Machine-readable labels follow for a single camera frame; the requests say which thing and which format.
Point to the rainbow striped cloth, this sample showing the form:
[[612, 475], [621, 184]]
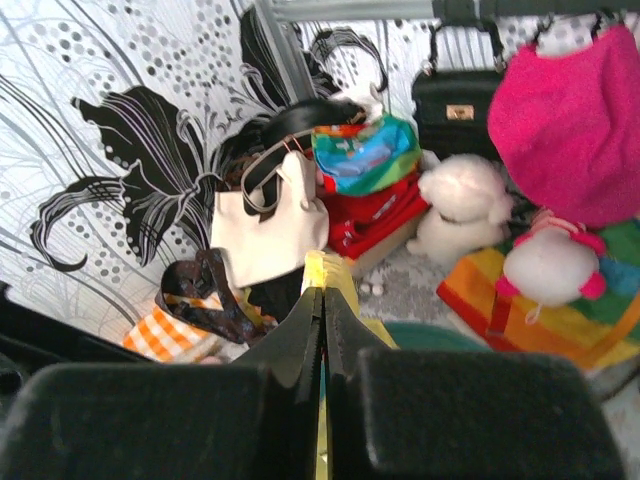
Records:
[[594, 334]]

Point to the cream canvas tote bag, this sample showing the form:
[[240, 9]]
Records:
[[255, 250]]

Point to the black hat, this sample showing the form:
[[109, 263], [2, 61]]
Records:
[[308, 114]]

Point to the pink doll striped clothes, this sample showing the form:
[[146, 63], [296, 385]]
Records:
[[553, 264]]

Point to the yellow plastic trash bag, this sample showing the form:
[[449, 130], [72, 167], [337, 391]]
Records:
[[324, 270]]

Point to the magenta cloth bag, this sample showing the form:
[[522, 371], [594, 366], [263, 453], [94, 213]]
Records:
[[567, 128]]

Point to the orange white checked towel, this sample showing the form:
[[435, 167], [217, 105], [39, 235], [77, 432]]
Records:
[[163, 338]]

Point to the black leather handbag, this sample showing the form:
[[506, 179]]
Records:
[[451, 107]]

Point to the black cloth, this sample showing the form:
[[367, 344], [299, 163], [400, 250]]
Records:
[[275, 298]]

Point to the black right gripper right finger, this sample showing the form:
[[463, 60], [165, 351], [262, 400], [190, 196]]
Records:
[[438, 414]]

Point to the brown patterned handbag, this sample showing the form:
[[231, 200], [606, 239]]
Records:
[[197, 293]]

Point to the red cloth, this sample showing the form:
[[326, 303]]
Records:
[[356, 224]]

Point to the colourful patterned cloth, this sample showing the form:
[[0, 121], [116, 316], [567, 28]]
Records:
[[358, 160]]

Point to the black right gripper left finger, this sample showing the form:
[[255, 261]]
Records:
[[254, 418]]

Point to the teal plastic trash bin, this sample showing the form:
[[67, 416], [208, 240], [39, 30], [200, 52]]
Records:
[[415, 336]]

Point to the beige woven basket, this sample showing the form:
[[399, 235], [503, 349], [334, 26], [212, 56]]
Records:
[[366, 262]]

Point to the white fluffy plush lamb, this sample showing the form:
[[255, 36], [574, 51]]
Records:
[[469, 208]]

